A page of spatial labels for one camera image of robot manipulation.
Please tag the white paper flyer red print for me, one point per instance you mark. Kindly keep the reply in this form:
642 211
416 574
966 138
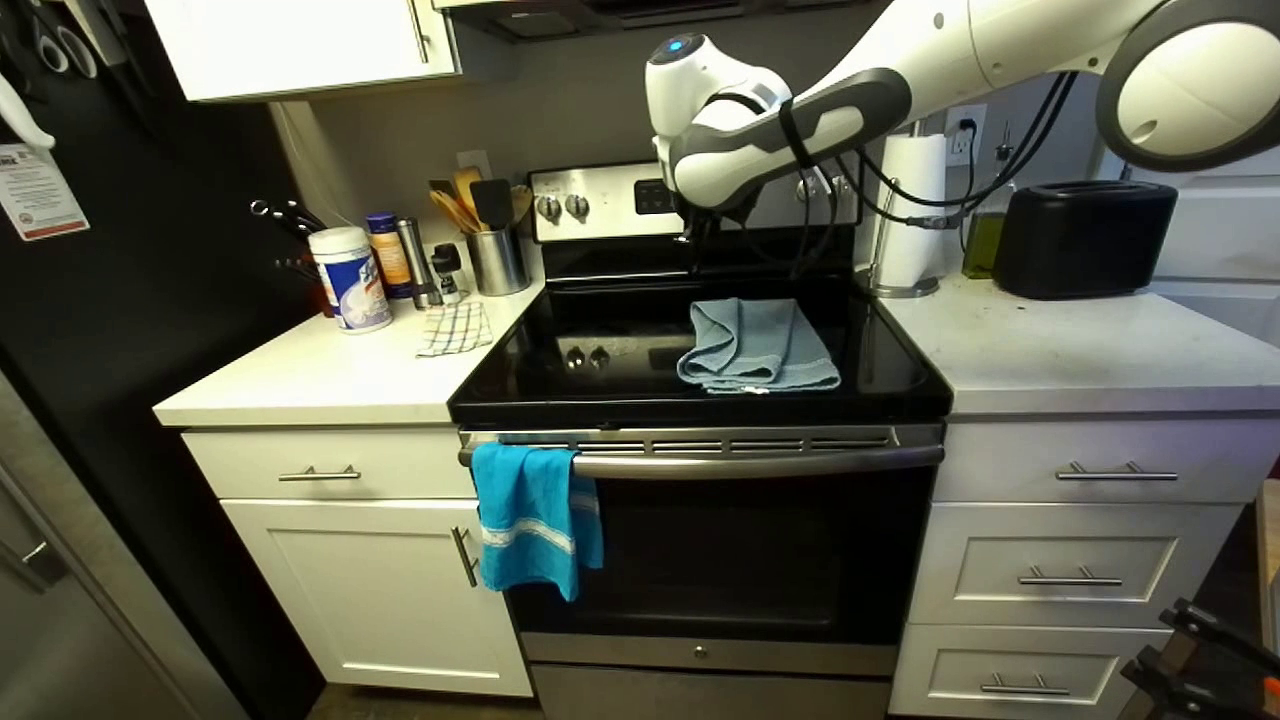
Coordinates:
43 194

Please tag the steel utensil holder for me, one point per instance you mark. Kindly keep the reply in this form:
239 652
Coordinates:
497 265

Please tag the lowest white panel drawer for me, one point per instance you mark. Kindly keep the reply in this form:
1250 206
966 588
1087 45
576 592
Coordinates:
933 674

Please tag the black toaster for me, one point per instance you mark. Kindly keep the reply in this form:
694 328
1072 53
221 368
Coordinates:
1083 247

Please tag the black glass top stove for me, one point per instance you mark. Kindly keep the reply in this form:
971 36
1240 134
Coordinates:
744 563

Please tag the white wipes canister blue label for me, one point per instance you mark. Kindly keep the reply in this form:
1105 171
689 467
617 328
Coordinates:
348 282

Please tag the light blue towel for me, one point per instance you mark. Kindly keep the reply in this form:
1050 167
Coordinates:
754 347

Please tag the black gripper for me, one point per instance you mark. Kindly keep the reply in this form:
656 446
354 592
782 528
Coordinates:
708 225

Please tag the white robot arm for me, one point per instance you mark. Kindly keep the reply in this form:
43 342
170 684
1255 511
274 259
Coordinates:
1013 42

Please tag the white cabinet door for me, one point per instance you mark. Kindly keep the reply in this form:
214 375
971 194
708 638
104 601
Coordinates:
360 601

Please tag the silver stove knob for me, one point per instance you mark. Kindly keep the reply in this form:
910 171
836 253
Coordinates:
576 211
548 211

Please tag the black refrigerator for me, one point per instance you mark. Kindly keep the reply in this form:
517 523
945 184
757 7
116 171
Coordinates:
147 334

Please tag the white drawer beside refrigerator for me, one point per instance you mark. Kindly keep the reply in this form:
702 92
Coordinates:
242 463

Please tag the black spatula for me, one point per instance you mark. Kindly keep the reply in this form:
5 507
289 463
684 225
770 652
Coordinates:
497 202

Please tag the bright blue towel white stripe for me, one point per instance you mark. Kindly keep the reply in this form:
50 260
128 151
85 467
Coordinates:
527 515

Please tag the green bottle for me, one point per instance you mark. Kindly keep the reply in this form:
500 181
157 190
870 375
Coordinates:
982 247

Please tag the dark range hood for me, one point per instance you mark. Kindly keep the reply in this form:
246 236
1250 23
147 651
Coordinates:
561 12

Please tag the small dark shaker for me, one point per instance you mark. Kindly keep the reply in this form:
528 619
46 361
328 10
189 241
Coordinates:
451 268

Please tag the white paper towel roll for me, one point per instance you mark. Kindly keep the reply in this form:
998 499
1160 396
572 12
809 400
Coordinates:
923 247

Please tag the white drawer with panel front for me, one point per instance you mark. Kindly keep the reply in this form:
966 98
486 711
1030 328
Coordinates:
962 565

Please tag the wooden spoon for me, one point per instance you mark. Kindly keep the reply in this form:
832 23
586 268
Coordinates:
453 206

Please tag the orange spice bottle blue cap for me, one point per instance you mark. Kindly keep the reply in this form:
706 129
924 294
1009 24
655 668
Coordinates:
390 260

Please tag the white hook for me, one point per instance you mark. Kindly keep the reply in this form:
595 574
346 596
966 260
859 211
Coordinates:
24 113

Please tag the white wall outlet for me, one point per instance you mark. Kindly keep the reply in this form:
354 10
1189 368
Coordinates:
472 167

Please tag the white wall cabinet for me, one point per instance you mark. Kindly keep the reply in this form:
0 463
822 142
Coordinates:
293 45

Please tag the dark glass bottle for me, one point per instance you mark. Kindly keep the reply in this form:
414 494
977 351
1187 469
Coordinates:
298 253

